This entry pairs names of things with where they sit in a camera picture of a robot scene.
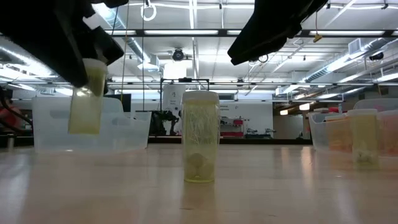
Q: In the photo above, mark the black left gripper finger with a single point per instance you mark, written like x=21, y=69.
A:
x=68, y=59
x=107, y=46

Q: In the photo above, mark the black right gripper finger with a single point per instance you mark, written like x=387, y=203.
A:
x=258, y=40

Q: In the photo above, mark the small yellow pill bottle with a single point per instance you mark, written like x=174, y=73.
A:
x=85, y=109
x=200, y=130
x=363, y=137

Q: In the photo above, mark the large orange pill bottle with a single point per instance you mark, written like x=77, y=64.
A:
x=388, y=133
x=337, y=137

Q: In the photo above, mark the clear plastic bin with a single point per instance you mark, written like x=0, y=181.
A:
x=317, y=133
x=124, y=133

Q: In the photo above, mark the black overhead beam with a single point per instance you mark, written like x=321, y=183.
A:
x=140, y=32

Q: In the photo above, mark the yellow hanging hook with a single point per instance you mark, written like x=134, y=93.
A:
x=317, y=38

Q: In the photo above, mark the long ceiling light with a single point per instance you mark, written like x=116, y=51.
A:
x=345, y=32
x=180, y=32

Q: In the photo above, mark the round black ceiling device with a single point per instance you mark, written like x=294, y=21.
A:
x=178, y=54

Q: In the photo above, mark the white banner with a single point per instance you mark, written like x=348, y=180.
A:
x=174, y=96

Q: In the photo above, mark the black background robot station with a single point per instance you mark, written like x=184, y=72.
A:
x=164, y=119

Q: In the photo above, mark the red tool cabinet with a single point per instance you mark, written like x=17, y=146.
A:
x=233, y=133

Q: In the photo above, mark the silver ceiling duct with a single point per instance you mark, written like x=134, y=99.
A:
x=136, y=46

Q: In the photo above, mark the black background stand frame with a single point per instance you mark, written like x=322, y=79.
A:
x=185, y=80

